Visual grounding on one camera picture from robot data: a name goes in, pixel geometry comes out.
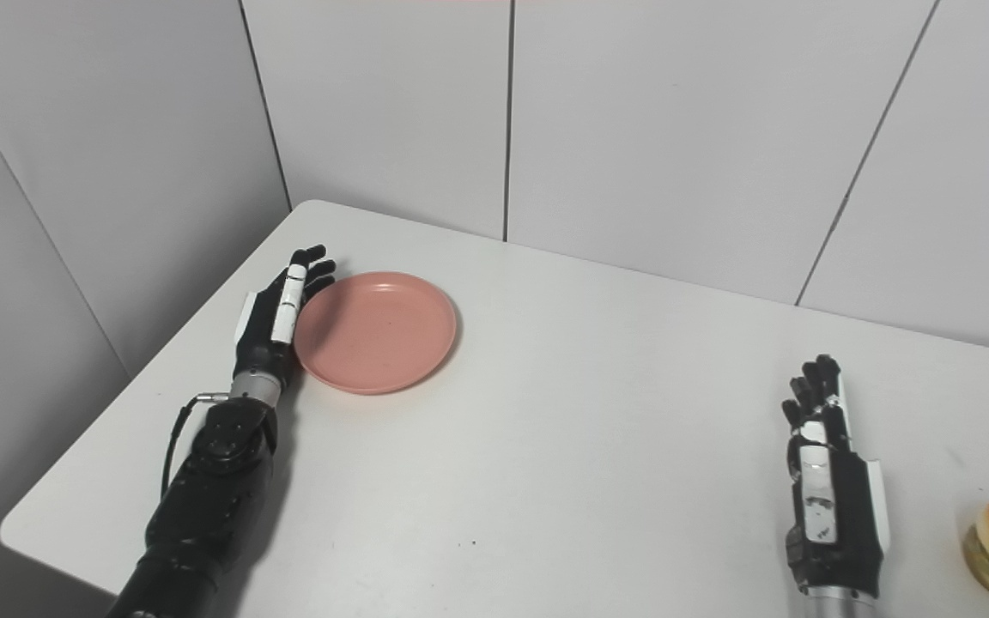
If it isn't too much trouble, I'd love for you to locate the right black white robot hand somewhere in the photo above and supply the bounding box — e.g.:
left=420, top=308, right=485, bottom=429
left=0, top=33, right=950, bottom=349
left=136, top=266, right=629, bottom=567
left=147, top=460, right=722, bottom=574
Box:
left=781, top=354, right=892, bottom=598

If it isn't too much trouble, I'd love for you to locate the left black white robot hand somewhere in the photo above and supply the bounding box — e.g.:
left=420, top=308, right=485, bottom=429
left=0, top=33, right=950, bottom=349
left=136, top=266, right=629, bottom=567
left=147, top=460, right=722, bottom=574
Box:
left=234, top=245, right=337, bottom=385

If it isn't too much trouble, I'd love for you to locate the pink round plate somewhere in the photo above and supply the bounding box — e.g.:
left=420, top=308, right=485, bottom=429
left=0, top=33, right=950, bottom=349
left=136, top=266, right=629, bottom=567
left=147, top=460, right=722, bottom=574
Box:
left=293, top=271, right=458, bottom=396

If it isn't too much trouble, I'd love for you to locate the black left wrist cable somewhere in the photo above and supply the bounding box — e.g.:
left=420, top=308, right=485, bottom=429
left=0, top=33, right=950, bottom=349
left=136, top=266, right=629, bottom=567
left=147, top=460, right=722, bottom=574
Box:
left=160, top=392, right=231, bottom=500

